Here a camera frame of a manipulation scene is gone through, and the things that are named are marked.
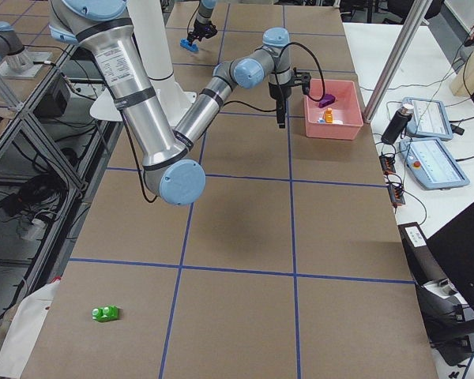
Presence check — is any blue teach pendant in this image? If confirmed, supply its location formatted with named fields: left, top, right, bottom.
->
left=403, top=97, right=453, bottom=141
left=399, top=137, right=470, bottom=190

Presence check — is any aluminium frame post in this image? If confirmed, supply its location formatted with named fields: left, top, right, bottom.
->
left=363, top=0, right=433, bottom=123

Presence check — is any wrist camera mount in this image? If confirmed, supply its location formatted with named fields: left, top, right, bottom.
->
left=292, top=67, right=311, bottom=96

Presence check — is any green two-stud block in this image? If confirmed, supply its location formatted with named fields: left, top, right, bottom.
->
left=92, top=305, right=119, bottom=322

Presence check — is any orange single-stud block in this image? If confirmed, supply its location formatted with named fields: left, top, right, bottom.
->
left=323, top=107, right=334, bottom=124

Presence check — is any black water bottle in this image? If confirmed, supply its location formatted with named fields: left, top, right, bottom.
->
left=381, top=103, right=414, bottom=144

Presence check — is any long blue four-stud block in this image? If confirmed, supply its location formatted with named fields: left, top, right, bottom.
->
left=179, top=39, right=199, bottom=53

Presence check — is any black laptop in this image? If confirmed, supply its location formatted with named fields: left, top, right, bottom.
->
left=399, top=201, right=474, bottom=366

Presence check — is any pink plastic box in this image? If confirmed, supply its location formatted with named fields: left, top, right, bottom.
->
left=303, top=79, right=363, bottom=141

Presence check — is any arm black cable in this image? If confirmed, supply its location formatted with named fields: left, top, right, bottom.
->
left=220, top=41, right=327, bottom=115

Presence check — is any near blue teach pendant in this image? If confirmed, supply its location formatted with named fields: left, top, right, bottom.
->
left=399, top=137, right=470, bottom=190

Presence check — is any far blue teach pendant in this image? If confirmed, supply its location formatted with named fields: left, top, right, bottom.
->
left=403, top=97, right=453, bottom=141

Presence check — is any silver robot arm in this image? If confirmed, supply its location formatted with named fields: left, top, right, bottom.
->
left=50, top=1, right=292, bottom=205
left=188, top=0, right=217, bottom=43

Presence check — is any purple sloped block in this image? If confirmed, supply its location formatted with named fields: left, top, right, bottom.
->
left=318, top=93, right=336, bottom=108

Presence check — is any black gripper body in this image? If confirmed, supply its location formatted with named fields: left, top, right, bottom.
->
left=268, top=79, right=292, bottom=103
left=191, top=21, right=217, bottom=41

